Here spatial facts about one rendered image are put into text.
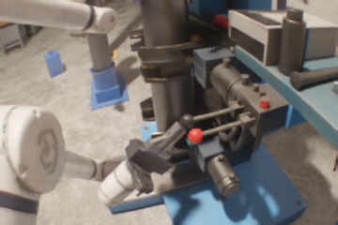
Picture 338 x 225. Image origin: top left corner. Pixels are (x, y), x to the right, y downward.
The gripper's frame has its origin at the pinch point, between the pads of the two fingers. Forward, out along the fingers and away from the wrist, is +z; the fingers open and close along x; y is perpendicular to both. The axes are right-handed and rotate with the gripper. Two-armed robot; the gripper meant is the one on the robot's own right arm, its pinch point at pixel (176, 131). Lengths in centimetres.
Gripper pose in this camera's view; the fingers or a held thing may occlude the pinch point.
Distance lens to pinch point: 63.7
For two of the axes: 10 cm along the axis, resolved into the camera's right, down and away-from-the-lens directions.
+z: 6.8, -6.9, -2.5
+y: -2.8, -5.6, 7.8
